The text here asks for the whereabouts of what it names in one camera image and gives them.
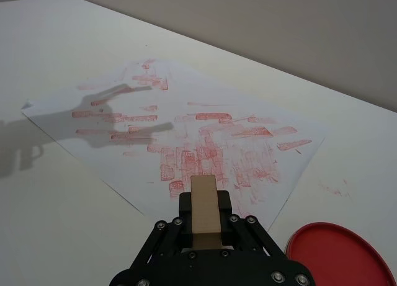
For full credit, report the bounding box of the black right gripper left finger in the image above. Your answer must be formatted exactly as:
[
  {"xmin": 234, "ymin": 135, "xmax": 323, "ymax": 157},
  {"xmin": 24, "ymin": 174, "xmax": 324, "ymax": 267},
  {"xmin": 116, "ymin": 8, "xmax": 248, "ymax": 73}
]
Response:
[{"xmin": 107, "ymin": 190, "xmax": 194, "ymax": 286}]

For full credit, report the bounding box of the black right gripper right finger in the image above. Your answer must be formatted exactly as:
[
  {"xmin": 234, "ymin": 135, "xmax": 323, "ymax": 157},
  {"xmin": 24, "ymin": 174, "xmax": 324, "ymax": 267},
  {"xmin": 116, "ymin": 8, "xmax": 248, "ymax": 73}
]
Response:
[{"xmin": 216, "ymin": 189, "xmax": 318, "ymax": 286}]

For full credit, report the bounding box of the tan wooden stamp block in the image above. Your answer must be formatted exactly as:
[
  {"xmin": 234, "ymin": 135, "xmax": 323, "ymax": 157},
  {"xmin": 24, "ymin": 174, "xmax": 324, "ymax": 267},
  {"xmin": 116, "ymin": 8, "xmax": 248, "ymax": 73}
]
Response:
[{"xmin": 189, "ymin": 174, "xmax": 225, "ymax": 251}]

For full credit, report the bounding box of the white paper with red stamps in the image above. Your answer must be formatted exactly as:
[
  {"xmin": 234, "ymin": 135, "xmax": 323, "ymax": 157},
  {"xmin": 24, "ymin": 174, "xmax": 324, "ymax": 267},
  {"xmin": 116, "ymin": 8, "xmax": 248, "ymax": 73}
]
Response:
[{"xmin": 20, "ymin": 58, "xmax": 326, "ymax": 235}]

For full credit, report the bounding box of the red round ink pad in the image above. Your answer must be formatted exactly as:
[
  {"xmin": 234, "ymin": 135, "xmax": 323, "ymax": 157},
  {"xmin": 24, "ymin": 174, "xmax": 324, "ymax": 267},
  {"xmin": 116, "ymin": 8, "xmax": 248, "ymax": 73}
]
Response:
[{"xmin": 284, "ymin": 221, "xmax": 397, "ymax": 286}]

